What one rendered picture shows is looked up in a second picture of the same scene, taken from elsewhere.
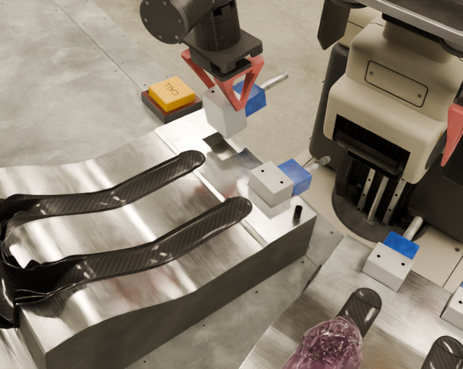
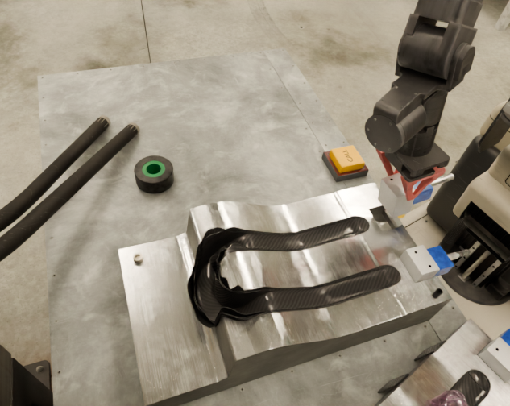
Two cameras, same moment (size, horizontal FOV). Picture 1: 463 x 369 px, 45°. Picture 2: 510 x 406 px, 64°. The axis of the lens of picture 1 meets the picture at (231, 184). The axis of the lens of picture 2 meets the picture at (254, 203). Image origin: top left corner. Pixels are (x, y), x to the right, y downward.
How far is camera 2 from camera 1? 14 cm
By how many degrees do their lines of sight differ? 11
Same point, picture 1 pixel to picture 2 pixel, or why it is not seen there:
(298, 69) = not seen: hidden behind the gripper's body
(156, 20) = (377, 132)
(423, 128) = not seen: outside the picture
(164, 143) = (339, 205)
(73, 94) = (272, 140)
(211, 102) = (389, 188)
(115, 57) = (307, 117)
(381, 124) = (509, 221)
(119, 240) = (296, 279)
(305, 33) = not seen: hidden behind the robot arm
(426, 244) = (507, 311)
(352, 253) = (472, 337)
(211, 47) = (407, 153)
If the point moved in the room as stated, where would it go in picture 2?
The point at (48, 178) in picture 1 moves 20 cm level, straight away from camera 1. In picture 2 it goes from (254, 216) to (246, 136)
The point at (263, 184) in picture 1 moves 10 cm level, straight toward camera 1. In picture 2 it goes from (414, 264) to (400, 315)
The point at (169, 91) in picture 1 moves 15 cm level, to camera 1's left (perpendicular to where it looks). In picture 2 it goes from (346, 157) to (284, 136)
